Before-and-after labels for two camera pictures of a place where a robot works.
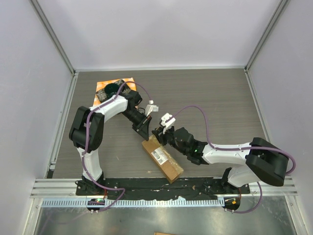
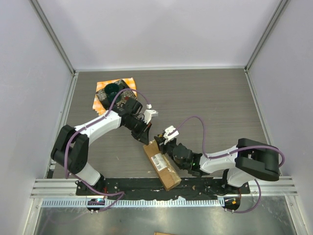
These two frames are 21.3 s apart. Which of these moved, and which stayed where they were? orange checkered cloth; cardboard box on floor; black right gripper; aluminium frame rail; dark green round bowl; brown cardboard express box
Moved: brown cardboard express box; black right gripper
Stayed: orange checkered cloth; dark green round bowl; cardboard box on floor; aluminium frame rail
